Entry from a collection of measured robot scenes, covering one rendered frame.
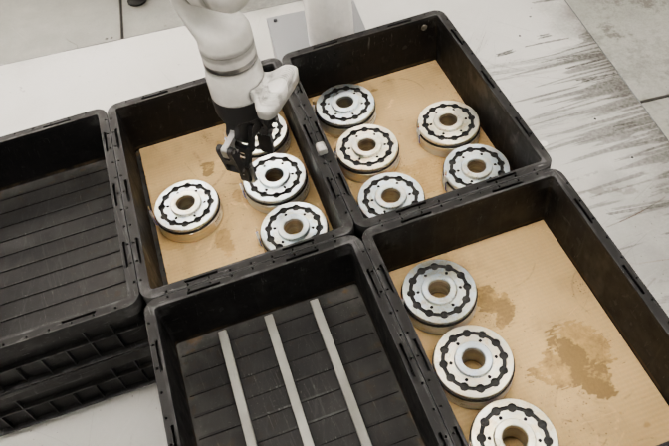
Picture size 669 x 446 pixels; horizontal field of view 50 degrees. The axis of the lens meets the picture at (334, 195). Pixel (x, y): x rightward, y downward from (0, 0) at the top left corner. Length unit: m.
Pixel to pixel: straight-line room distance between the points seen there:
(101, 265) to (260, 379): 0.33
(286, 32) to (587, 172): 0.66
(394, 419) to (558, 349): 0.24
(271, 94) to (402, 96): 0.42
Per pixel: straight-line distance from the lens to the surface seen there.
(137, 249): 1.04
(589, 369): 1.00
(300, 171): 1.14
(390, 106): 1.26
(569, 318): 1.03
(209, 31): 0.88
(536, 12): 1.69
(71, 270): 1.17
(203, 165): 1.23
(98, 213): 1.23
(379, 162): 1.14
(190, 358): 1.03
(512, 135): 1.12
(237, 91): 0.92
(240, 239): 1.11
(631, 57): 2.72
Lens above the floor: 1.71
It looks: 51 degrees down
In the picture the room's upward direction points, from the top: 9 degrees counter-clockwise
